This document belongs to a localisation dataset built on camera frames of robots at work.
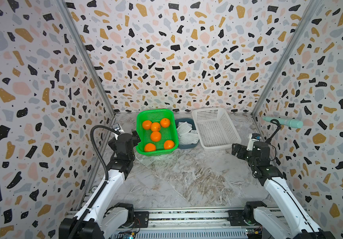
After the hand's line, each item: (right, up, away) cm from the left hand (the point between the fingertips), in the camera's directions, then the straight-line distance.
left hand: (128, 133), depth 79 cm
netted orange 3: (+20, -8, +16) cm, 27 cm away
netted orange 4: (+8, -10, +17) cm, 21 cm away
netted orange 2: (+10, -3, +24) cm, 27 cm away
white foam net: (+30, +2, +22) cm, 37 cm away
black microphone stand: (+80, +6, +3) cm, 80 cm away
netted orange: (+9, +3, +28) cm, 29 cm away
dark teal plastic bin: (+35, +7, +26) cm, 44 cm away
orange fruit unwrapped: (+16, +6, +31) cm, 36 cm away
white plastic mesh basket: (+54, +2, +34) cm, 64 cm away
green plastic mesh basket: (+1, +10, +33) cm, 35 cm away
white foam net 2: (+33, -5, +21) cm, 39 cm away
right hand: (+62, -7, +3) cm, 63 cm away
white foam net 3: (+37, 0, +24) cm, 44 cm away
